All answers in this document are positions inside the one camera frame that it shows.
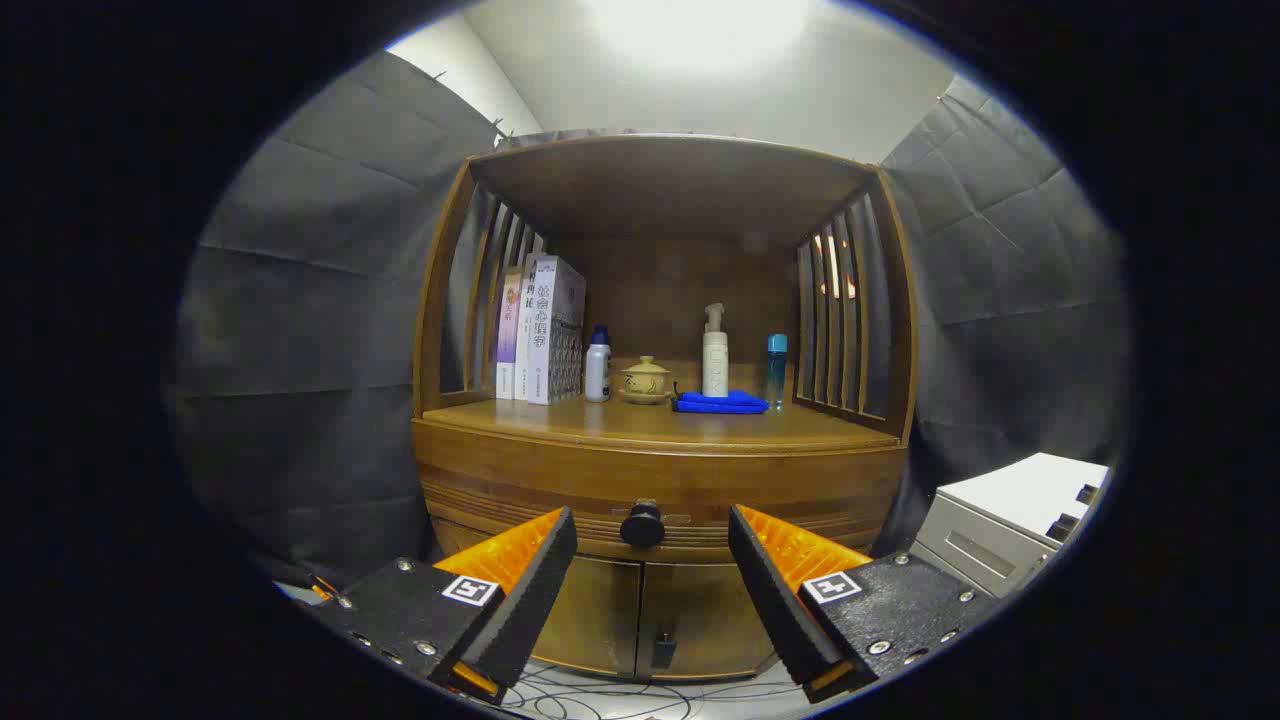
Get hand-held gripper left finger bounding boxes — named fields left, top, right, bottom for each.
left=300, top=506, right=579, bottom=706

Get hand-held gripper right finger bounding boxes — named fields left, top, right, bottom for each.
left=727, top=504, right=1001, bottom=703

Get black drawer knob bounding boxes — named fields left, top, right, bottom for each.
left=619, top=500, right=667, bottom=549

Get wooden cabinet door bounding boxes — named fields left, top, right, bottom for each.
left=636, top=560, right=781, bottom=683
left=430, top=515, right=643, bottom=681

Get wooden countertop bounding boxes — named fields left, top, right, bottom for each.
left=415, top=395, right=909, bottom=456

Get white and grey drawer unit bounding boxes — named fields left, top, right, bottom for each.
left=908, top=452, right=1111, bottom=601

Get brown wooden cabinet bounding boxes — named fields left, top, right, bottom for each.
left=412, top=132, right=919, bottom=683

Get blue folded cloth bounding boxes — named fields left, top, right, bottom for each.
left=673, top=389, right=771, bottom=416

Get white bottle with blue cap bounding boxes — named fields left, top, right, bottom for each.
left=584, top=324, right=613, bottom=404

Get beige lidded teacup with saucer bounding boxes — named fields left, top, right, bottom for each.
left=617, top=355, right=675, bottom=406

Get white pump bottle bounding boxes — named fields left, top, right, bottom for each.
left=701, top=302, right=731, bottom=399

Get purple and white book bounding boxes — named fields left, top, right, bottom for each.
left=495, top=268, right=523, bottom=401

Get thick white patterned book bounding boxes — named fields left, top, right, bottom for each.
left=527, top=254, right=588, bottom=406

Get black floor cables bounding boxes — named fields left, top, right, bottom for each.
left=500, top=660, right=801, bottom=720

